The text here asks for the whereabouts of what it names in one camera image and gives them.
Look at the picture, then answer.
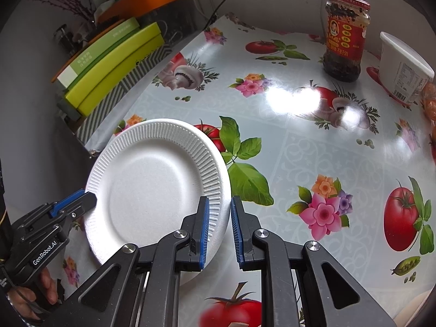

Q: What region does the large white foam plate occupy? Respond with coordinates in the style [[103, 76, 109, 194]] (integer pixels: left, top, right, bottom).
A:
[[84, 119, 231, 264]]

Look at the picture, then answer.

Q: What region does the person's left hand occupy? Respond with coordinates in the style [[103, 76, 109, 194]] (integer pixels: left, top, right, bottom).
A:
[[7, 267, 58, 320]]

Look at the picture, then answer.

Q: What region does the chili sauce glass jar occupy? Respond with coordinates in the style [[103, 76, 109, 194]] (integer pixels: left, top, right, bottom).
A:
[[323, 0, 371, 83]]

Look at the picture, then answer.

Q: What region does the white plastic tub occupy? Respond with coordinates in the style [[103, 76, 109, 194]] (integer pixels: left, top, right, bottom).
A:
[[378, 32, 435, 105]]

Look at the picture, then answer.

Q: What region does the black power cable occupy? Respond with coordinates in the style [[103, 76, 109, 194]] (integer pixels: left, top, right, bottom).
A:
[[200, 0, 240, 34]]

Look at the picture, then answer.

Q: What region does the green white box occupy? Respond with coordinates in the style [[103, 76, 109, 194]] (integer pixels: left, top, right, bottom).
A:
[[51, 18, 139, 88]]

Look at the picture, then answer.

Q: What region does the plastic bag of oranges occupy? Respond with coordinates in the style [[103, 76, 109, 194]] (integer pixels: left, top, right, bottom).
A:
[[422, 83, 436, 122]]

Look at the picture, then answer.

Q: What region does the lime green box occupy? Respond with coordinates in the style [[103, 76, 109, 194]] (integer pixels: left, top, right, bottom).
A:
[[65, 22, 164, 117]]

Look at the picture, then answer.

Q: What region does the floral fruit tablecloth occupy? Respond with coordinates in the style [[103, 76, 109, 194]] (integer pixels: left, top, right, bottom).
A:
[[61, 17, 435, 316]]

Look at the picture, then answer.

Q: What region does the striped grey box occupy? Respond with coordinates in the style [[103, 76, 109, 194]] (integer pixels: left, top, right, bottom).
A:
[[76, 44, 172, 151]]

